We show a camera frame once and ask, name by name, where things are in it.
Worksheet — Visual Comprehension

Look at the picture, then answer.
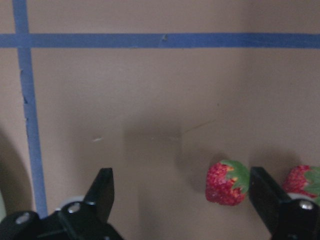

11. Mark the light green plate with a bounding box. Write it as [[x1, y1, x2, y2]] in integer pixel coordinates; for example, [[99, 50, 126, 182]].
[[0, 192, 6, 221]]

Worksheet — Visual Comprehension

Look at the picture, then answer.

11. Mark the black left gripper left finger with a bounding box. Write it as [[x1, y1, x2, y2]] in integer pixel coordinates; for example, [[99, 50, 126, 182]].
[[83, 168, 115, 223]]

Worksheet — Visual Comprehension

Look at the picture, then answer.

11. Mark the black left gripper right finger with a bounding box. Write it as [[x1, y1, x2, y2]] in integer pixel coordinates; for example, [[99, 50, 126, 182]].
[[248, 166, 300, 238]]

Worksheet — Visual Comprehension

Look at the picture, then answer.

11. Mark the red strawberry with green leaves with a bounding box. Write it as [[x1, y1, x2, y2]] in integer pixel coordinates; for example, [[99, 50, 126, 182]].
[[282, 165, 320, 205]]

